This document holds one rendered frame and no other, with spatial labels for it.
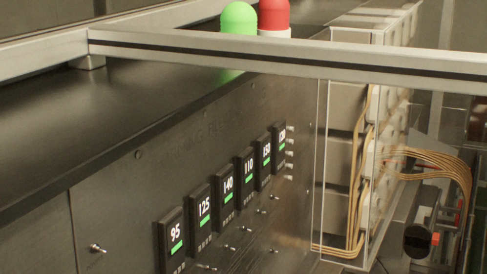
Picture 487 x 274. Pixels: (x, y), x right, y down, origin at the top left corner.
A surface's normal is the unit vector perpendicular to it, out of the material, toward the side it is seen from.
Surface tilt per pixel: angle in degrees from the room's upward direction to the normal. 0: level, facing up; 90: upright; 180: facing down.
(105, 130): 0
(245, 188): 90
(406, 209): 0
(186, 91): 0
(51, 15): 90
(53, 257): 90
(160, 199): 90
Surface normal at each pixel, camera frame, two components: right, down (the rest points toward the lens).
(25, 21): 0.91, 0.14
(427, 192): -0.40, 0.32
